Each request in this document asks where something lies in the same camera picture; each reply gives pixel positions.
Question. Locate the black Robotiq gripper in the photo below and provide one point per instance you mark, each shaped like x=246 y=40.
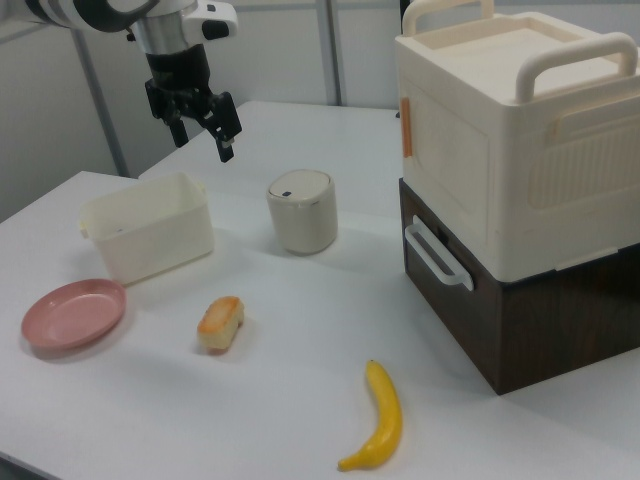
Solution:
x=180 y=75

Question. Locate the beige trash can with lid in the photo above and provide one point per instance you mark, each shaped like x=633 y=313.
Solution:
x=305 y=225

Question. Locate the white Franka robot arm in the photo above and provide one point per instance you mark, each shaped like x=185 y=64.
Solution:
x=165 y=25

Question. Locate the white translucent plastic container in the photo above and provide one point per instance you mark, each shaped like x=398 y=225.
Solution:
x=150 y=240

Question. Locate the toasted bread piece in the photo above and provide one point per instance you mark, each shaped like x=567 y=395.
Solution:
x=220 y=320

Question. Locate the pink plate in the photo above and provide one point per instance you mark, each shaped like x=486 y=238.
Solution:
x=70 y=317

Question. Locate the cream toy microwave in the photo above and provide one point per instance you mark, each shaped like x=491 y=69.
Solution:
x=450 y=150

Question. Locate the yellow banana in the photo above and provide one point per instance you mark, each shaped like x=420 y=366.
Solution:
x=385 y=415

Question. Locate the dark brown wooden drawer box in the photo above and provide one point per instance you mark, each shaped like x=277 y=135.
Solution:
x=550 y=325

